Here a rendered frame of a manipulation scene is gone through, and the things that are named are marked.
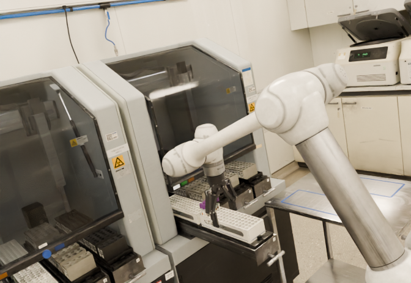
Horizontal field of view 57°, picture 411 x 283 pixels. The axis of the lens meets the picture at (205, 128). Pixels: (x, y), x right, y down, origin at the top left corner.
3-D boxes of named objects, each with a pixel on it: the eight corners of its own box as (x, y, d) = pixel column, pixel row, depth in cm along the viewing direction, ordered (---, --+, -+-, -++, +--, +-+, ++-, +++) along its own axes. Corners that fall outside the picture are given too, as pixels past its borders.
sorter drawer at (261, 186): (180, 180, 255) (177, 167, 253) (194, 172, 263) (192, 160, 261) (262, 200, 200) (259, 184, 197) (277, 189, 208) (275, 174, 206)
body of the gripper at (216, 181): (213, 178, 152) (218, 198, 154) (228, 170, 157) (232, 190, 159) (202, 175, 158) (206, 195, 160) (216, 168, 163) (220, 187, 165)
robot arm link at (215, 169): (227, 158, 156) (230, 170, 157) (213, 155, 163) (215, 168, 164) (211, 165, 150) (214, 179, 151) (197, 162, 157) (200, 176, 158)
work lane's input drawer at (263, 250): (158, 225, 196) (154, 209, 194) (178, 213, 205) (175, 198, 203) (266, 271, 141) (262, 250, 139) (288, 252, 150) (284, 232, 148)
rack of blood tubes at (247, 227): (201, 227, 169) (198, 214, 168) (216, 216, 175) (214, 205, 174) (250, 245, 147) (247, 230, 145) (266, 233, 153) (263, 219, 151)
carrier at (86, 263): (94, 264, 154) (90, 252, 153) (96, 266, 152) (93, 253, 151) (68, 280, 147) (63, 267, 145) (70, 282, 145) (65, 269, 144)
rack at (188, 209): (162, 213, 193) (159, 202, 192) (177, 205, 199) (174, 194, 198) (199, 227, 171) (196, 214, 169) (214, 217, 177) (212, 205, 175)
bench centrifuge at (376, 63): (334, 88, 361) (326, 20, 346) (367, 74, 398) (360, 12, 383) (394, 86, 318) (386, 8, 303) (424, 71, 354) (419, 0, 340)
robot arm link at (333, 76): (295, 77, 124) (272, 86, 115) (340, 49, 111) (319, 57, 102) (314, 112, 123) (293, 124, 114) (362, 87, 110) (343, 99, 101)
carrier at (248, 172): (255, 172, 216) (253, 162, 215) (257, 173, 214) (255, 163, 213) (241, 180, 209) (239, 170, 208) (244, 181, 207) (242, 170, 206)
